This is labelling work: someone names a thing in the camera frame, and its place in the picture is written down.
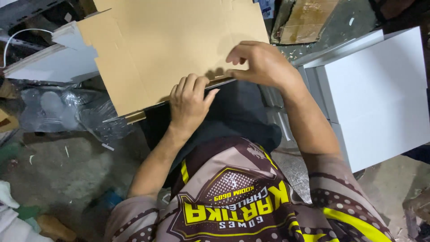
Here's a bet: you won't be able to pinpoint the person's left hand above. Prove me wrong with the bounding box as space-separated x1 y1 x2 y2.
169 73 220 132

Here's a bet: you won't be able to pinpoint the person's right hand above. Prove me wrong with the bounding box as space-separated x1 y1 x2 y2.
225 40 304 99

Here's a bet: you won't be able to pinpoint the brown cardboard box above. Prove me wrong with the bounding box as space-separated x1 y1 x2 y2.
77 0 270 124

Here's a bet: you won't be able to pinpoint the black shorts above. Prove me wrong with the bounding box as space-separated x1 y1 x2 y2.
139 80 283 189

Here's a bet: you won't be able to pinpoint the worn brown cardboard piece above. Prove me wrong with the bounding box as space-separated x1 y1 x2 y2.
270 0 340 45

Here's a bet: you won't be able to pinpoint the blue and white packet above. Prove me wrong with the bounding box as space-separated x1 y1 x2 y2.
255 0 277 20

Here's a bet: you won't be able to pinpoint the brown patterned jersey shirt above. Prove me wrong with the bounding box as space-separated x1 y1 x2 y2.
104 136 398 242

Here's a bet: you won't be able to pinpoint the stack of white folded boxes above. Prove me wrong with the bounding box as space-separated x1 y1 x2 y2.
259 26 430 174

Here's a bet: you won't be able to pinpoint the clear plastic bag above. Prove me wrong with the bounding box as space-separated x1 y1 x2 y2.
18 85 134 144

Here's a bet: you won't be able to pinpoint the blue plastic object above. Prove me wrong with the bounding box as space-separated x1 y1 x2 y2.
97 189 124 212

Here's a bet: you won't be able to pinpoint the stack of flat white sheets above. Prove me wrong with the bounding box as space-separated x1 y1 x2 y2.
3 21 100 84

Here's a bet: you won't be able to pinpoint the brown carton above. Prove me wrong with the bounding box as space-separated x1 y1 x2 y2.
0 79 21 134

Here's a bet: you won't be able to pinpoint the grey metal rack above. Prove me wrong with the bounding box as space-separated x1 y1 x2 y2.
0 0 86 51

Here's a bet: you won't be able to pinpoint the white cloth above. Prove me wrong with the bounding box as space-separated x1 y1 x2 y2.
0 180 54 242

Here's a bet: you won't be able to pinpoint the white cable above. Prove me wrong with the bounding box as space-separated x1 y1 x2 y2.
2 28 54 68

